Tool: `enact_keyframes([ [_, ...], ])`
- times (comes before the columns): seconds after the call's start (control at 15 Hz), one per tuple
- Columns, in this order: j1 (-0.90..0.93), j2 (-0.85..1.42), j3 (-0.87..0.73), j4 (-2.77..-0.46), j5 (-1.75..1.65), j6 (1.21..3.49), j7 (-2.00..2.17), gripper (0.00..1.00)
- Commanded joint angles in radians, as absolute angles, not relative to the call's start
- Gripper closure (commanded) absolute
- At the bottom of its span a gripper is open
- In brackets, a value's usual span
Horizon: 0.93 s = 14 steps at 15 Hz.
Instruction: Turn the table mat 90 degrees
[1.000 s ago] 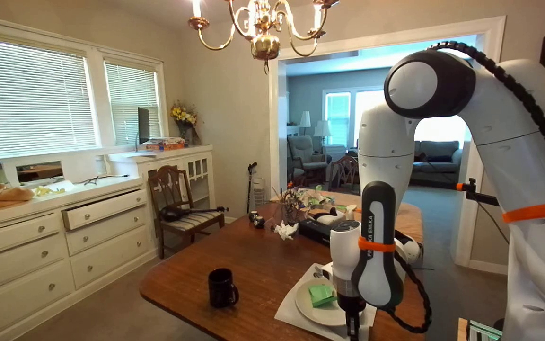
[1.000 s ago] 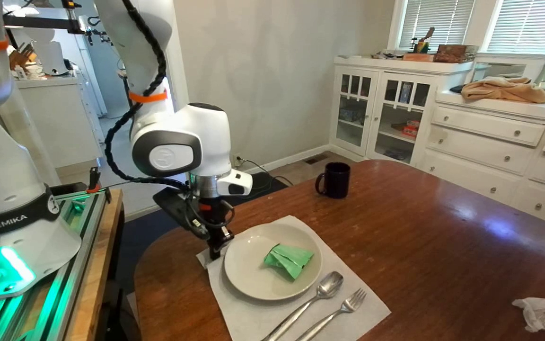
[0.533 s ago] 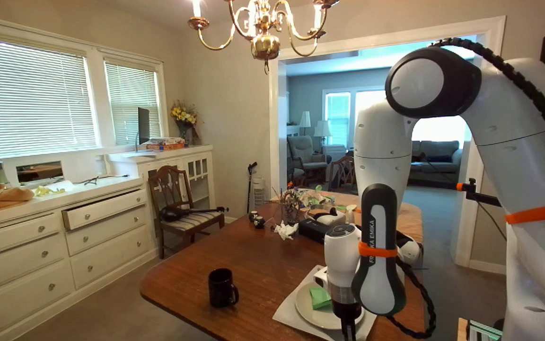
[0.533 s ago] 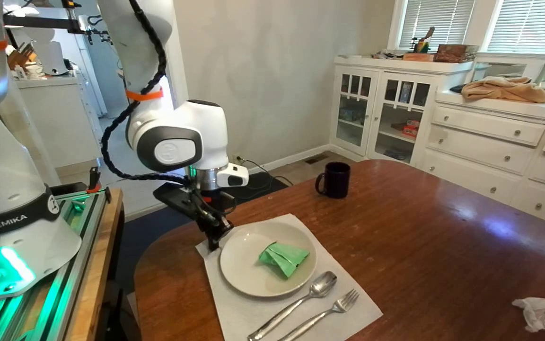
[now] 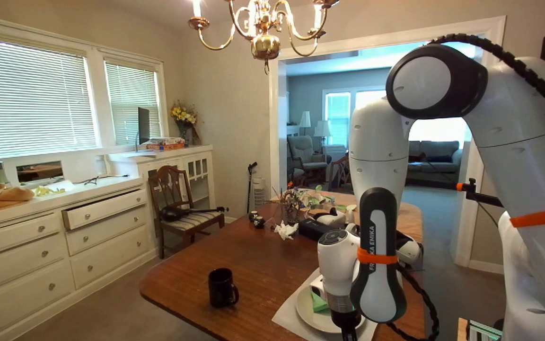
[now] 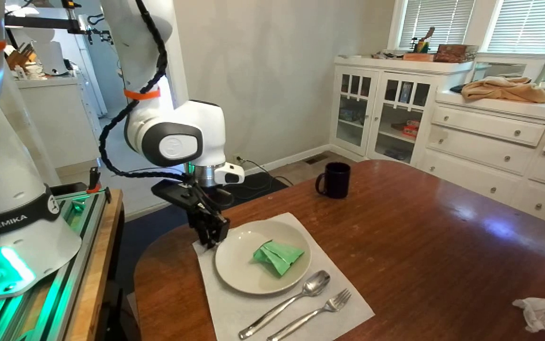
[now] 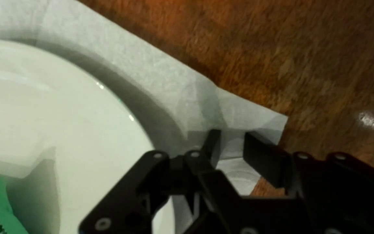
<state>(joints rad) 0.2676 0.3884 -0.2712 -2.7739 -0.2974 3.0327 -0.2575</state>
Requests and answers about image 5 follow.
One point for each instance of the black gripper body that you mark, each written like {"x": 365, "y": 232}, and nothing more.
{"x": 346, "y": 325}

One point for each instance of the white table mat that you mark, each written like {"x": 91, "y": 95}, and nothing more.
{"x": 288, "y": 315}

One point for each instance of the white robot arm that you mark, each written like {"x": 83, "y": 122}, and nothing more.
{"x": 511, "y": 126}

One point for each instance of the green folded napkin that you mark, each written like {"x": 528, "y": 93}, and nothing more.
{"x": 320, "y": 304}

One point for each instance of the white round plate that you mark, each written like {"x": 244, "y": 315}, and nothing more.
{"x": 307, "y": 313}

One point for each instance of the white VR headset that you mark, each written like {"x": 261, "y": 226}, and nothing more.
{"x": 411, "y": 249}

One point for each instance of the black case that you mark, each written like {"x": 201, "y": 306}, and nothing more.
{"x": 310, "y": 228}

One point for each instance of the crumpled white tissue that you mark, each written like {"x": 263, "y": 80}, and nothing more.
{"x": 284, "y": 232}

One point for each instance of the black mug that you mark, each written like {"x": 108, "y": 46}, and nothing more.
{"x": 220, "y": 287}

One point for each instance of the small black gadget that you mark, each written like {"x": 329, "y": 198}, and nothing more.
{"x": 257, "y": 220}

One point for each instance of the grey armchair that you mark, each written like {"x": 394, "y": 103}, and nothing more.
{"x": 301, "y": 152}

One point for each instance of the dark wooden dining chair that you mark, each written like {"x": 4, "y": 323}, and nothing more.
{"x": 197, "y": 222}

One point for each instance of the black upright stick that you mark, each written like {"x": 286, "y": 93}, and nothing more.
{"x": 252, "y": 165}

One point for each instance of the grey sofa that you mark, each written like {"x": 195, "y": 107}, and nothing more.
{"x": 433, "y": 154}

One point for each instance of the white table lamp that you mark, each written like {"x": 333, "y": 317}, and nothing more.
{"x": 322, "y": 127}
{"x": 305, "y": 118}

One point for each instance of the white glass-door cabinet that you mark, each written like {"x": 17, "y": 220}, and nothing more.
{"x": 189, "y": 158}

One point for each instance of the yellow flower bouquet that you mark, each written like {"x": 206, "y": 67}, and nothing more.
{"x": 184, "y": 116}

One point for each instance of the brass chandelier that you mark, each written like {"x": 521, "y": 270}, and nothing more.
{"x": 265, "y": 44}

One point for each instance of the white open box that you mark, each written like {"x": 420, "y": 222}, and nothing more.
{"x": 83, "y": 167}

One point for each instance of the narrow white window blind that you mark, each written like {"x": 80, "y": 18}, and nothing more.
{"x": 127, "y": 95}

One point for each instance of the white drawer dresser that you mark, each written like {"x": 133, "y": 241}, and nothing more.
{"x": 32, "y": 266}

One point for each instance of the wide white window blind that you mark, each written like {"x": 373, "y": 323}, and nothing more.
{"x": 32, "y": 95}

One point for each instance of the white doorway frame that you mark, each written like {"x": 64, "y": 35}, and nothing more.
{"x": 348, "y": 44}

